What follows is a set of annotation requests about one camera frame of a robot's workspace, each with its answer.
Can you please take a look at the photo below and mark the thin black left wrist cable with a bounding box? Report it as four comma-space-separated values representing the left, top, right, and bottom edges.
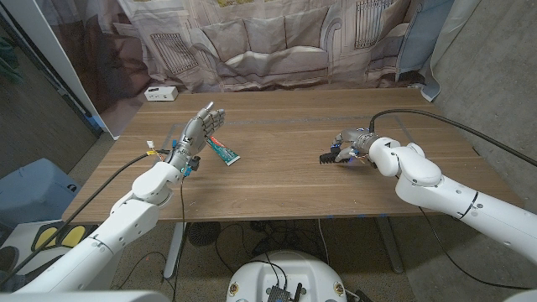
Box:
169, 174, 186, 302

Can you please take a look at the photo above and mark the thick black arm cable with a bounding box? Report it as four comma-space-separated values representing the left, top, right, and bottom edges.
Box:
0, 148, 171, 289
368, 108, 537, 168

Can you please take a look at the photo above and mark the black floor cable tangle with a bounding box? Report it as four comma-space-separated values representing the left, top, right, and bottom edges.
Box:
213, 220, 332, 273

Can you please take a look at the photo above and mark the green red toothpaste tube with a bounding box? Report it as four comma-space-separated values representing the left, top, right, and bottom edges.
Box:
205, 134, 242, 167

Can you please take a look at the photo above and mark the white table leg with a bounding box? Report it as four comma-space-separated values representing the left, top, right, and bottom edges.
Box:
162, 221, 188, 279

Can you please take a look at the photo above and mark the blue grey plastic bin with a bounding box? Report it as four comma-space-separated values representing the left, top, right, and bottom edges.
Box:
0, 158, 83, 230

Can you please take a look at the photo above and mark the white partition panel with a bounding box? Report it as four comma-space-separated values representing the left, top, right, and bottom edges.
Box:
0, 0, 123, 140

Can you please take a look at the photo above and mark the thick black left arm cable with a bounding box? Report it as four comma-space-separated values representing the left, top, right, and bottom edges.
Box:
0, 148, 171, 289

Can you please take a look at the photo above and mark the grey table leg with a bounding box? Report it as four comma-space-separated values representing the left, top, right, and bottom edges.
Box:
375, 216, 404, 274

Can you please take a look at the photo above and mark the black claw hair clip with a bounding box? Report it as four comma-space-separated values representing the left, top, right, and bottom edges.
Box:
319, 150, 341, 165

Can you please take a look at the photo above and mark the printed sofa backdrop cloth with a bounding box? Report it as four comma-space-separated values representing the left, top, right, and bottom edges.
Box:
33, 0, 482, 139

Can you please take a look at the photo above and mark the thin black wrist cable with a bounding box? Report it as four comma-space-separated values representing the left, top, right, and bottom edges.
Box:
417, 205, 536, 291
169, 174, 186, 302

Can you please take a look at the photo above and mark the white power strip box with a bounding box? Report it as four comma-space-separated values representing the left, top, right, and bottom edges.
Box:
143, 86, 179, 102

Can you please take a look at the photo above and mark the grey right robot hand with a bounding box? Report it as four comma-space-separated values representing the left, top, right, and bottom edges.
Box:
330, 128, 381, 164

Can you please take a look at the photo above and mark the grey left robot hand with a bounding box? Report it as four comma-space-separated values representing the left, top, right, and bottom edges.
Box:
164, 101, 227, 172

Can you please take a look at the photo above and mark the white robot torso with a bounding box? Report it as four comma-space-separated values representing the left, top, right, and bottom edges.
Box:
226, 250, 348, 302

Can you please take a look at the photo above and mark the black module on torso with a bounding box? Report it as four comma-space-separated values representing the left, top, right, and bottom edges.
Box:
266, 283, 304, 302

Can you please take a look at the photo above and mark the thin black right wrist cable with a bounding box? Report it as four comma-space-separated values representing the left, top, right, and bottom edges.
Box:
417, 205, 536, 291

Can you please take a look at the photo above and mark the black round floor fan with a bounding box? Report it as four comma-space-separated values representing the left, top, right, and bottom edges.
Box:
187, 221, 222, 247

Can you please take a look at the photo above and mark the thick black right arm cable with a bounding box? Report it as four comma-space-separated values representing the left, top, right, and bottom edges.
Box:
368, 108, 537, 168

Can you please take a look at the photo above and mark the floor mat with yellow pads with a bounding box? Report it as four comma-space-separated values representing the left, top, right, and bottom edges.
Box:
0, 220, 102, 290

